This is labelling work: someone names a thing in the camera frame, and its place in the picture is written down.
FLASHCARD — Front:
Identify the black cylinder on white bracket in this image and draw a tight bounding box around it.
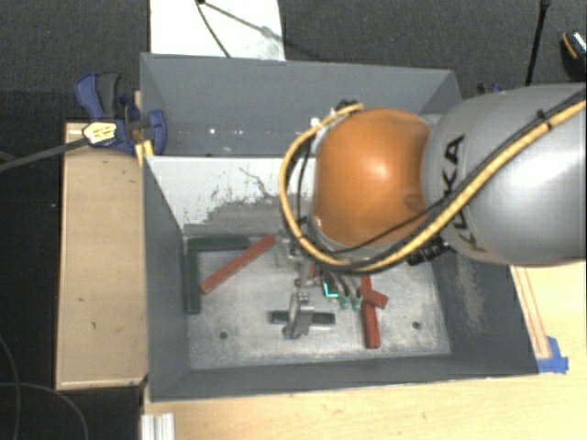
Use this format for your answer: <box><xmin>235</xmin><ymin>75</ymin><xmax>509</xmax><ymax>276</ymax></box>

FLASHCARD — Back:
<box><xmin>404</xmin><ymin>237</ymin><xmax>449</xmax><ymax>268</ymax></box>

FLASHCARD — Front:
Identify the grey metal bin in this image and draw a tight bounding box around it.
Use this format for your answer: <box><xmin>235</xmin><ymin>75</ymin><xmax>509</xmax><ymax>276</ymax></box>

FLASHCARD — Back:
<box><xmin>138</xmin><ymin>51</ymin><xmax>540</xmax><ymax>403</ymax></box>

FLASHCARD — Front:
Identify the pale wood flat board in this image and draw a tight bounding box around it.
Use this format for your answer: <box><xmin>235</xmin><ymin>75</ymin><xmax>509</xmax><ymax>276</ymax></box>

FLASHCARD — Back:
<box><xmin>55</xmin><ymin>121</ymin><xmax>150</xmax><ymax>391</ymax></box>

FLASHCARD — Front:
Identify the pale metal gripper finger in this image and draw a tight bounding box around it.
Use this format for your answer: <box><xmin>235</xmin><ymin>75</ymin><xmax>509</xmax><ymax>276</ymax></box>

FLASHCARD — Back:
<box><xmin>282</xmin><ymin>291</ymin><xmax>305</xmax><ymax>341</ymax></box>
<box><xmin>299</xmin><ymin>303</ymin><xmax>318</xmax><ymax>336</ymax></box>

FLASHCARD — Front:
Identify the dark green flat block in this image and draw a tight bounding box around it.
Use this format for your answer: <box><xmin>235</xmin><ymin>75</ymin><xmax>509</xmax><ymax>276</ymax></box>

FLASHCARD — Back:
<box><xmin>269</xmin><ymin>309</ymin><xmax>337</xmax><ymax>326</ymax></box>
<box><xmin>185</xmin><ymin>235</ymin><xmax>252</xmax><ymax>252</ymax></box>

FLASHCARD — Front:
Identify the red-brown flat block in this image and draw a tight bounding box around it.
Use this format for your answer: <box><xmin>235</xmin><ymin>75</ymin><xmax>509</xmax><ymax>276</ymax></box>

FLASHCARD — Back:
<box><xmin>364</xmin><ymin>288</ymin><xmax>391</xmax><ymax>310</ymax></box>
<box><xmin>199</xmin><ymin>233</ymin><xmax>278</xmax><ymax>294</ymax></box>
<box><xmin>360</xmin><ymin>274</ymin><xmax>382</xmax><ymax>349</ymax></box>

